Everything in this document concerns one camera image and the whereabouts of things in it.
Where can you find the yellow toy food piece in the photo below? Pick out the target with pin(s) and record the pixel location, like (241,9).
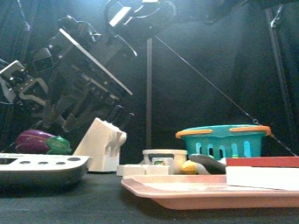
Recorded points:
(189,167)

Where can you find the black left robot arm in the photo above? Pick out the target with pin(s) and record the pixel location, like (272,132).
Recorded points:
(150,17)

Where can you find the dark grey toy utensil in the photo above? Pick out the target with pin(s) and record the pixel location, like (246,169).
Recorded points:
(210,163)

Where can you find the purple toy eggplant green stem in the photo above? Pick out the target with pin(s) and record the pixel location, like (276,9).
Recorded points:
(36,141)

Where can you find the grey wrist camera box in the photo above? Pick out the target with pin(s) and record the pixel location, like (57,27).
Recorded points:
(22,83)

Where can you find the pink plastic tray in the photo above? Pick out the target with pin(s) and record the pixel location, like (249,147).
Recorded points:
(194,192)

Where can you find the white box with red lid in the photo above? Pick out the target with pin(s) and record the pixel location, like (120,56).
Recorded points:
(265,175)

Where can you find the white toy knife block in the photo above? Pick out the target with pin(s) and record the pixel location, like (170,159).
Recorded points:
(100,145)

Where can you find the white and black kitchen scale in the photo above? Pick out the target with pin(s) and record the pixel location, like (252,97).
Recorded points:
(44,169)

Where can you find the black frame post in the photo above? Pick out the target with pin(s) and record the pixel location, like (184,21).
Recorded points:
(278,73)

